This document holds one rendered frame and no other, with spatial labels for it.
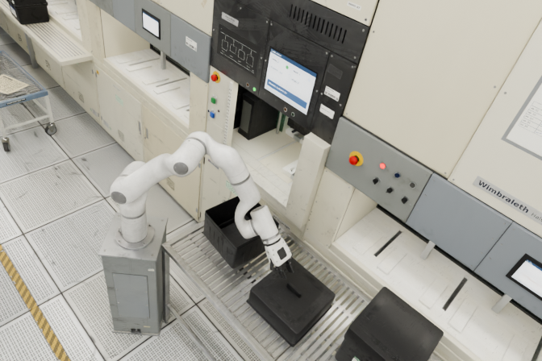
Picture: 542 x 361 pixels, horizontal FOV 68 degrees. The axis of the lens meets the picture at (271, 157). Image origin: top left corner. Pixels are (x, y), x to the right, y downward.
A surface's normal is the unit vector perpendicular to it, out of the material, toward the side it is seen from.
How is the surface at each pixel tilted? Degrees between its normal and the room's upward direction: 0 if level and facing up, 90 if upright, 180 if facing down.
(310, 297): 0
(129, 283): 90
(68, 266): 0
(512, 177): 90
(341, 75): 90
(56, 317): 0
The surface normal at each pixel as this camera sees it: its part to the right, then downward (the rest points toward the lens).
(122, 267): 0.00, 0.62
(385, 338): 0.15, -0.77
